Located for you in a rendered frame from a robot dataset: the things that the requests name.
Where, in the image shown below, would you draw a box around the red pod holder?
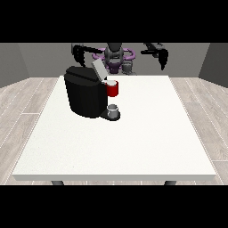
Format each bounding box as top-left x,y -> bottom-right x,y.
105,79 -> 119,98

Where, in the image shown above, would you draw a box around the small grey cup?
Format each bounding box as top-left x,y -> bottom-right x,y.
107,103 -> 120,118

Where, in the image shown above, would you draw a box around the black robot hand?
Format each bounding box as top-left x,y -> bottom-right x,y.
140,47 -> 169,71
71,43 -> 88,69

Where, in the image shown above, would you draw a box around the small grey coffee pod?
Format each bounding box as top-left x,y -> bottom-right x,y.
122,61 -> 134,76

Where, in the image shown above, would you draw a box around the grey robot trunk purple rings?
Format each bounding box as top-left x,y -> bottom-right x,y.
92,43 -> 137,75

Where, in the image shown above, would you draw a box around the black coffee machine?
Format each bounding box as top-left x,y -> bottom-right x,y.
63,65 -> 121,122

